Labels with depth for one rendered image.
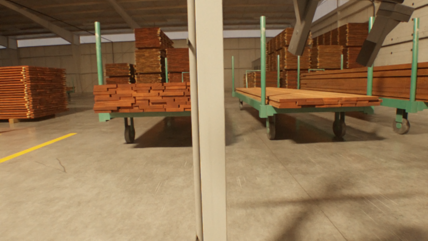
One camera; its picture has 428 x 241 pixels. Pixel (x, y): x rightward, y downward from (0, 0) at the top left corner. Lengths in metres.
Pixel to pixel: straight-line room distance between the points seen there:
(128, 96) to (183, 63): 7.60
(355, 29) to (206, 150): 11.19
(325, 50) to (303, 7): 10.33
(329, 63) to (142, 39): 8.25
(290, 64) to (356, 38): 3.18
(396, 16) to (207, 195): 0.50
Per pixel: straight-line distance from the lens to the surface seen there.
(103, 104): 2.07
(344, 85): 4.06
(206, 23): 0.50
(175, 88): 1.84
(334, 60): 10.90
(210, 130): 0.50
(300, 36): 0.35
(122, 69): 10.20
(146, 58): 9.88
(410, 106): 2.93
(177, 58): 9.53
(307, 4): 0.36
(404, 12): 0.45
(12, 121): 5.47
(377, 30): 0.44
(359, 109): 2.53
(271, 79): 9.69
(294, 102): 1.95
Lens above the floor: 0.66
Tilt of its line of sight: 7 degrees down
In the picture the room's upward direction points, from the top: 1 degrees counter-clockwise
